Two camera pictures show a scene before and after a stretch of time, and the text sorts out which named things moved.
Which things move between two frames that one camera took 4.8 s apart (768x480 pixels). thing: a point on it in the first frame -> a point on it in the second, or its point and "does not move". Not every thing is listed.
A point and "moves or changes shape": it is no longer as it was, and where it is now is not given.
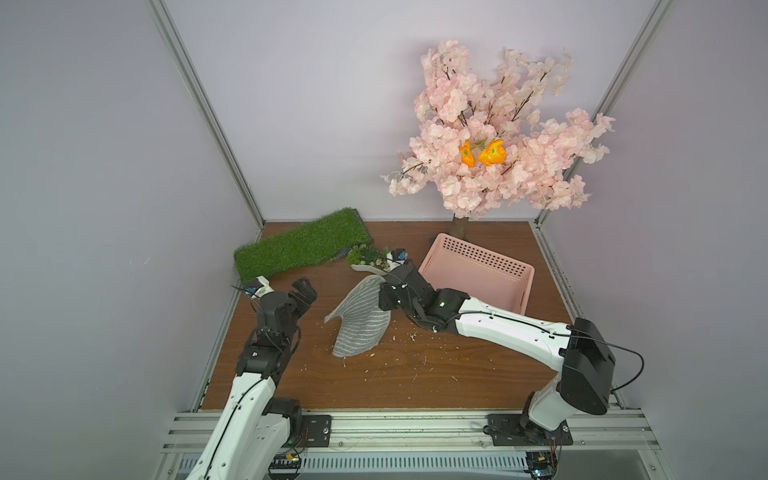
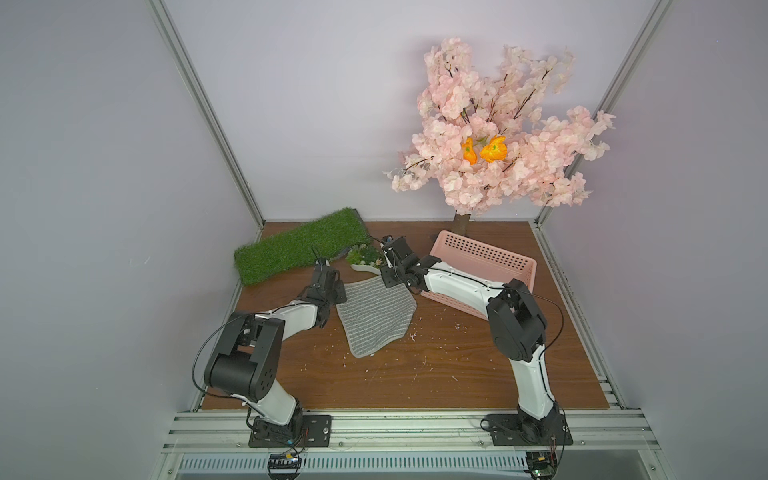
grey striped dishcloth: (364, 324) moves or changes shape
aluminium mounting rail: (433, 433) does not move
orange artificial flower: (493, 153) does not move
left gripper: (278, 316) -> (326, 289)
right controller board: (540, 465) does not move
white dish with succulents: (368, 258) does not move
